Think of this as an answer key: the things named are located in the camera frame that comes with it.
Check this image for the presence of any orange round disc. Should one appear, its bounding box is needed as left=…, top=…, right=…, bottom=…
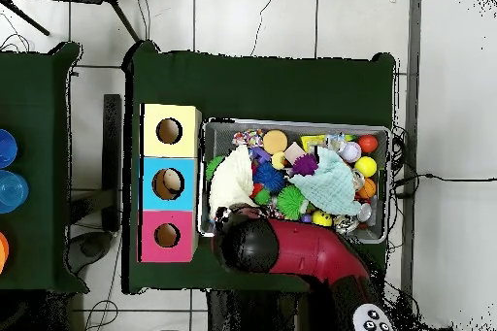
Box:
left=262, top=129, right=288, bottom=154

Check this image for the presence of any mint green cloth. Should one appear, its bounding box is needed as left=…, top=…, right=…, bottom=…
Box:
left=292, top=147, right=363, bottom=216

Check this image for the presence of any clear mesh bin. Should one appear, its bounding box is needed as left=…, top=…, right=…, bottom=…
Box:
left=199, top=118, right=392, bottom=245

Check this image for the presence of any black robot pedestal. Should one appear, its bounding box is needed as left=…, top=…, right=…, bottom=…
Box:
left=205, top=290, right=314, bottom=331

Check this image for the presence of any yellow ball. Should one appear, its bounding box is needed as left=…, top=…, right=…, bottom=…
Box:
left=354, top=155, right=379, bottom=179

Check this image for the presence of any light blue plastic cup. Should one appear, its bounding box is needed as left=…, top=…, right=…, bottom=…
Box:
left=0, top=170, right=30, bottom=215

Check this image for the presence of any blue spiky ball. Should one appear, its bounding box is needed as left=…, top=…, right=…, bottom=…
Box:
left=252, top=161, right=287, bottom=194

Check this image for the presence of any red ball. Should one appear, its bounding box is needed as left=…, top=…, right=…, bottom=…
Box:
left=357, top=134, right=380, bottom=154

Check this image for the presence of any dark green table cloth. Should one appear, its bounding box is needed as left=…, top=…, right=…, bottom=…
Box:
left=122, top=39, right=397, bottom=297

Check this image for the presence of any dark green side-table cloth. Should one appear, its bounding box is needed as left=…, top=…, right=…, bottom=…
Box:
left=0, top=42, right=88, bottom=295

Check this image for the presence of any cream knitted cloth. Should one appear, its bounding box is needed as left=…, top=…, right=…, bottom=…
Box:
left=208, top=144, right=256, bottom=220

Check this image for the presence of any wooden three-hole sorting box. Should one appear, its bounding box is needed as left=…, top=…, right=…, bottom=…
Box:
left=139, top=103, right=203, bottom=264

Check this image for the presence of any green spiky ball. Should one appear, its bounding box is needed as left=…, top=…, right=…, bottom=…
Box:
left=276, top=183, right=310, bottom=220
left=205, top=155, right=226, bottom=182

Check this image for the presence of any purple spiky ball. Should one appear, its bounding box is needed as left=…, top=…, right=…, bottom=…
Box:
left=290, top=151, right=319, bottom=178

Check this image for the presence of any wooden cube block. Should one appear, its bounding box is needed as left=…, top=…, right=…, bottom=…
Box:
left=282, top=142, right=308, bottom=166

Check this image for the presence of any dark blue plastic cup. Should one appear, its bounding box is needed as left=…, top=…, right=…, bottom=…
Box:
left=0, top=128, right=18, bottom=170

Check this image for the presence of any orange plastic cup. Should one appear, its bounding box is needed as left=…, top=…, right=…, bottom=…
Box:
left=0, top=231, right=10, bottom=274

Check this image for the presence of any black floor cable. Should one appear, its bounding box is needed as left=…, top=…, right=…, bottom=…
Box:
left=391, top=169, right=497, bottom=191

